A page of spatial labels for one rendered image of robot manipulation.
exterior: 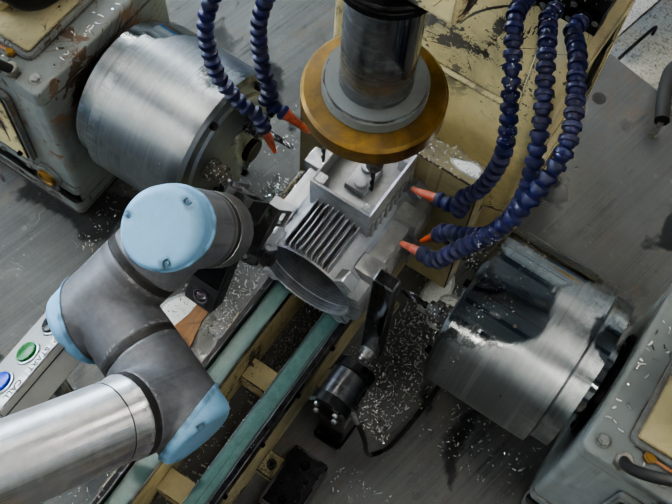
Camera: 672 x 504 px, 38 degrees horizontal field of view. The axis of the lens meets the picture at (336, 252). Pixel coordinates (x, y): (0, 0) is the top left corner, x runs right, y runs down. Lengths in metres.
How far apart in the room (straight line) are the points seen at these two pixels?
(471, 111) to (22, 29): 0.65
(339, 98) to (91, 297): 0.37
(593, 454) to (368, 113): 0.49
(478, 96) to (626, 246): 0.49
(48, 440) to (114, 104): 0.64
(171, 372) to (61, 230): 0.76
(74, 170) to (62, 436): 0.77
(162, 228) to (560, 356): 0.54
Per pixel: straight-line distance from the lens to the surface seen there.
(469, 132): 1.50
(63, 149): 1.58
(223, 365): 1.48
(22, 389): 1.35
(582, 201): 1.80
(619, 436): 1.26
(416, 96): 1.17
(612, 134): 1.89
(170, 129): 1.40
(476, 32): 1.34
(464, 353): 1.30
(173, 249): 1.01
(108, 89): 1.45
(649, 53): 2.51
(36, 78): 1.45
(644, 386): 1.29
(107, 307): 1.06
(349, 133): 1.16
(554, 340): 1.28
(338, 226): 1.37
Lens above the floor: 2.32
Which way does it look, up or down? 65 degrees down
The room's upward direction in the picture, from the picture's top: 5 degrees clockwise
